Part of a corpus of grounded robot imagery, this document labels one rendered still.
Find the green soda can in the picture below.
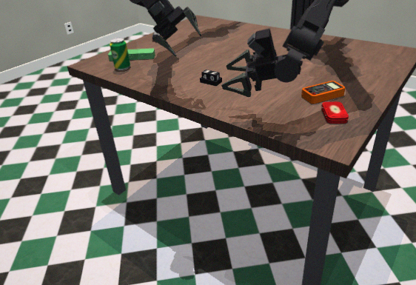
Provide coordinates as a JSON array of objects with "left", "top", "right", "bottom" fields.
[{"left": 110, "top": 38, "right": 130, "bottom": 70}]

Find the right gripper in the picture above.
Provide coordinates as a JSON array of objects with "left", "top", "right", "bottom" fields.
[{"left": 153, "top": 6, "right": 201, "bottom": 56}]

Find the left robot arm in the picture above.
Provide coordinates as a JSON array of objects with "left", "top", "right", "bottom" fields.
[{"left": 247, "top": 0, "right": 337, "bottom": 82}]

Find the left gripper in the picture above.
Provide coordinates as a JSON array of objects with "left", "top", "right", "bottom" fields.
[{"left": 221, "top": 49, "right": 276, "bottom": 97}]

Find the orange multimeter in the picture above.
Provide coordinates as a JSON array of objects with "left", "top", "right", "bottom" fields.
[{"left": 301, "top": 81, "right": 345, "bottom": 104}]

